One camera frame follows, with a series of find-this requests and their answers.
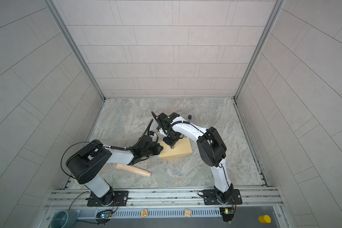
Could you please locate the left green circuit board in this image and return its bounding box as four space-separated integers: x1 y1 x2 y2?
96 210 113 224

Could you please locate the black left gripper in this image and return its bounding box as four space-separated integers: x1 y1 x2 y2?
141 144 165 158

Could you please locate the teal round bowl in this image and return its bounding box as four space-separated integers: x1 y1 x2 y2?
50 210 77 228

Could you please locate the aluminium corner post left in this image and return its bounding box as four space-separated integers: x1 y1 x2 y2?
43 0 106 102

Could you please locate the yellow paper envelope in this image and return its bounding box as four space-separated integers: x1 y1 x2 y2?
159 138 192 160

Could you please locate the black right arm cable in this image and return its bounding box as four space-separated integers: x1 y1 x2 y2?
150 111 231 186

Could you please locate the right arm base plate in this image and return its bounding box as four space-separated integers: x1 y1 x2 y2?
198 189 243 205

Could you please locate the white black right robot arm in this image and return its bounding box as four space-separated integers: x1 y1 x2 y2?
152 112 234 204

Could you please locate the aluminium corner post right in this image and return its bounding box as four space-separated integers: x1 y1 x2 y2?
234 0 284 100

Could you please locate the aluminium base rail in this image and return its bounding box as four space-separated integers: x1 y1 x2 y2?
44 186 283 219

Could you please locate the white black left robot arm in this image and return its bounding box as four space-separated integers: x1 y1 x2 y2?
66 135 163 205

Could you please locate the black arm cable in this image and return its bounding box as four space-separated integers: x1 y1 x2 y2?
60 119 160 210
150 111 231 186

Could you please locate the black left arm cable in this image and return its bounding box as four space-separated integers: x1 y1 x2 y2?
60 119 160 210

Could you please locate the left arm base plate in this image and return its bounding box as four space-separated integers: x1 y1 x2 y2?
86 190 129 207

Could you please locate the aluminium corner post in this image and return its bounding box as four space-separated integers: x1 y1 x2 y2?
43 0 106 102
234 0 284 100

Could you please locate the wooden letter block A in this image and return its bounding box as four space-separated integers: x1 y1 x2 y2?
141 209 149 218

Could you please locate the right green circuit board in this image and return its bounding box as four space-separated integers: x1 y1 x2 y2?
219 208 235 222

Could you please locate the beige wooden cylinder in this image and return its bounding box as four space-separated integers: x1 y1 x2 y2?
113 163 151 177

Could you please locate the yellow cylinder object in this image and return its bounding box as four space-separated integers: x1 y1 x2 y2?
258 215 272 224

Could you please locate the green circuit board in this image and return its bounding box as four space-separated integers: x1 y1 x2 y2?
96 210 113 224
219 208 235 222

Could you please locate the plain wooden block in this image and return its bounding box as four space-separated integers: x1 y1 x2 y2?
184 209 192 218

